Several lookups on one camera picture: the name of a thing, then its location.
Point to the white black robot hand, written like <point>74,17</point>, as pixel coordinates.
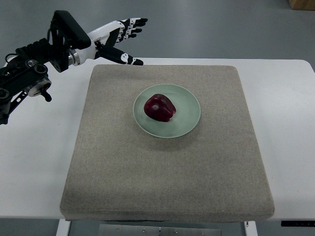
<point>103,40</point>

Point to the red apple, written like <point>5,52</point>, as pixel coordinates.
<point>159,108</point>

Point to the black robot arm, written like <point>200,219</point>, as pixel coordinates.
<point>26,73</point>

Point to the light green plate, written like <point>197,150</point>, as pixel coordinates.
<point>185,120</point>

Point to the beige felt mat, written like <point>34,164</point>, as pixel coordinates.
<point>118,172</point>

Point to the white left table leg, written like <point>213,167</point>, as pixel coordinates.
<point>63,228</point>

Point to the white table leg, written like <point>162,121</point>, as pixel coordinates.
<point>250,228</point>
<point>63,228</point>

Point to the grey metal table base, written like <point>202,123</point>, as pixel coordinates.
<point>129,230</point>

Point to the cardboard box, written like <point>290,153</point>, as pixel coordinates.
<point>302,4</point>

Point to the white right table leg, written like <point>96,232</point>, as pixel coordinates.
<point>250,228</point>

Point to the black table control panel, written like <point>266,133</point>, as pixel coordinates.
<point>297,223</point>

